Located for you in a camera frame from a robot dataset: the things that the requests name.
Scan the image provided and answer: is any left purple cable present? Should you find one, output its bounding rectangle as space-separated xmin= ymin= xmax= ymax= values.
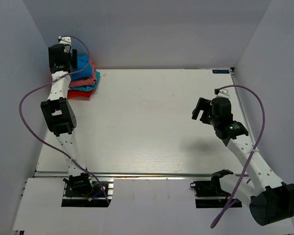
xmin=19 ymin=36 xmax=111 ymax=205

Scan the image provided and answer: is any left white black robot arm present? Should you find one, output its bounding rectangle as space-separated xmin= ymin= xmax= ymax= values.
xmin=41 ymin=40 xmax=94 ymax=195

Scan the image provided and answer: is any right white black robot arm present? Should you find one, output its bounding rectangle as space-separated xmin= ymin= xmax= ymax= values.
xmin=192 ymin=96 xmax=294 ymax=226

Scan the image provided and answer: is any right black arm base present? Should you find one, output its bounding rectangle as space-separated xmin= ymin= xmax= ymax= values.
xmin=190 ymin=180 xmax=230 ymax=200

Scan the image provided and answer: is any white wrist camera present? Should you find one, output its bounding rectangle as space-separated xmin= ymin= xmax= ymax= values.
xmin=58 ymin=36 xmax=72 ymax=53
xmin=214 ymin=89 xmax=230 ymax=99

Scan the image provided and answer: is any turquoise folded t shirt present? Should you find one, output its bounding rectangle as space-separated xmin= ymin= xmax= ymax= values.
xmin=69 ymin=70 xmax=100 ymax=92

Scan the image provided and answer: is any blue label sticker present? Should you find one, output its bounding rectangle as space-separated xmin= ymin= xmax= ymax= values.
xmin=212 ymin=70 xmax=230 ymax=74

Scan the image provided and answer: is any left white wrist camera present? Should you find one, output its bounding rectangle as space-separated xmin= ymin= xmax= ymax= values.
xmin=58 ymin=36 xmax=72 ymax=53

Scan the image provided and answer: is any blue t shirt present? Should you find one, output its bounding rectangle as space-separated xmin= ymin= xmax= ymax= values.
xmin=71 ymin=55 xmax=93 ymax=81

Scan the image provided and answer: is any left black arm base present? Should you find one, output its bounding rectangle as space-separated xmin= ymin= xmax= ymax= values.
xmin=63 ymin=181 xmax=114 ymax=199

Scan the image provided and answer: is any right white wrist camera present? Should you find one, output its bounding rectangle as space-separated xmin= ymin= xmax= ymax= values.
xmin=214 ymin=89 xmax=230 ymax=99

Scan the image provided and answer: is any pink folded t shirt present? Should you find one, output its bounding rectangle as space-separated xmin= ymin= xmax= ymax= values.
xmin=69 ymin=60 xmax=97 ymax=88

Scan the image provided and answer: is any red folded t shirt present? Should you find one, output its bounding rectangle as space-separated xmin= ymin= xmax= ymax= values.
xmin=67 ymin=90 xmax=93 ymax=99

